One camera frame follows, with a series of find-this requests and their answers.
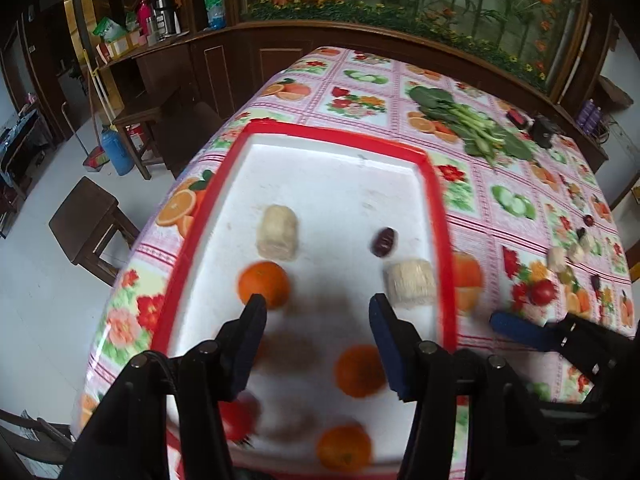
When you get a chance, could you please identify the dark wooden stool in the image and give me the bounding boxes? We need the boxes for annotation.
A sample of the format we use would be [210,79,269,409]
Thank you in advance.
[48,176,141,288]

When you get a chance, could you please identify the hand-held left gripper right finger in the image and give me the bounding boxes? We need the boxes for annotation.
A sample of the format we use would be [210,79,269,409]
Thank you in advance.
[369,295,566,480]

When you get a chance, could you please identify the small orange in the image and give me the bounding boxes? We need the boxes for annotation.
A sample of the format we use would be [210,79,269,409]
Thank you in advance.
[237,261,291,310]
[316,424,373,472]
[334,344,388,399]

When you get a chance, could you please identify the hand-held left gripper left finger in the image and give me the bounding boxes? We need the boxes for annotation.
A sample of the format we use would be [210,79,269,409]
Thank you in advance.
[60,294,267,480]

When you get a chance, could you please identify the cardboard box with packets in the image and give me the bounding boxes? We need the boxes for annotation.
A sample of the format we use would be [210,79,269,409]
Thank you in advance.
[92,17,148,61]

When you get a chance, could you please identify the red broom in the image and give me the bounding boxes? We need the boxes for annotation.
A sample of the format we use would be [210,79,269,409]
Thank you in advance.
[82,55,113,173]

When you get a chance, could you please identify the wooden side table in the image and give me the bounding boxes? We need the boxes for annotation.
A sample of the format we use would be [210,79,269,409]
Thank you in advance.
[112,85,223,181]

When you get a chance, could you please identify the leafy green vegetable bunch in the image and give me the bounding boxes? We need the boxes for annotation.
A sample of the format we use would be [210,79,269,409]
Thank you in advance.
[409,85,533,168]

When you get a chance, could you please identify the black thermos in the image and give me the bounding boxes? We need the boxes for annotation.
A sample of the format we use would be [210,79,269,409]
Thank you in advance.
[150,0,182,38]

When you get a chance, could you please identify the dark wooden cabinet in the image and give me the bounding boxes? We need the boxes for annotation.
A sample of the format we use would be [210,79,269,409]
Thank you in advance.
[95,20,611,161]

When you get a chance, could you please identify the wooden chair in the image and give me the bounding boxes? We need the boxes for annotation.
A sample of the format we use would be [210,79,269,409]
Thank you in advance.
[0,407,76,466]

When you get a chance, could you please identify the blue plastic jug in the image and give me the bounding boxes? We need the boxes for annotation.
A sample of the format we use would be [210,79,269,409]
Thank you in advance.
[100,125,136,177]

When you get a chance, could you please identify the black round device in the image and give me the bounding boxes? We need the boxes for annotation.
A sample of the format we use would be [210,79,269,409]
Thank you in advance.
[529,116,558,150]

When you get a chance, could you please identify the green capped clear bottle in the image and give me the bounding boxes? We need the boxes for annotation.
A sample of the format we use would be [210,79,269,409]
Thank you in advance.
[204,0,228,31]

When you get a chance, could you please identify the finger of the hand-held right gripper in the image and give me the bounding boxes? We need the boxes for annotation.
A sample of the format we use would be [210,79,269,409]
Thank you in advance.
[490,310,618,383]

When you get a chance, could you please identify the red rimmed white tray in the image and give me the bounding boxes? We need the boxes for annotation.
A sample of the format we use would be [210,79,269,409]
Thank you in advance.
[150,120,458,466]

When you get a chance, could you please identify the red tomato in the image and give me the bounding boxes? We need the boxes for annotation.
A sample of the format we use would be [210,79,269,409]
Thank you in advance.
[529,278,557,307]
[220,392,262,443]

